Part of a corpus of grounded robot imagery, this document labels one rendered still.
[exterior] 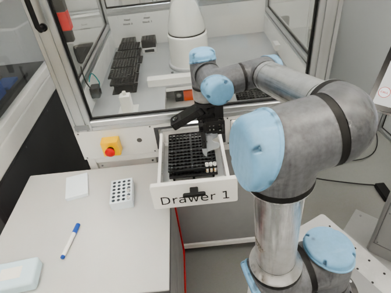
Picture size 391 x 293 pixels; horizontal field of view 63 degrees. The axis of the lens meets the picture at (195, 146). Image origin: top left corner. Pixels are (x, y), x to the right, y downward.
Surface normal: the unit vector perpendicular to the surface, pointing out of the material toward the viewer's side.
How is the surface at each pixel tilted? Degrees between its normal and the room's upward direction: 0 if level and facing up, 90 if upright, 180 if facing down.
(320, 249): 4
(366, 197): 0
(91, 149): 90
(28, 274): 0
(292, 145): 57
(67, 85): 90
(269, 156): 61
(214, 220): 90
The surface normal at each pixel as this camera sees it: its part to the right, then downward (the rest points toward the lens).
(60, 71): 0.05, 0.62
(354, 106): 0.13, -0.44
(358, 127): 0.23, 0.05
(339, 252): -0.03, -0.80
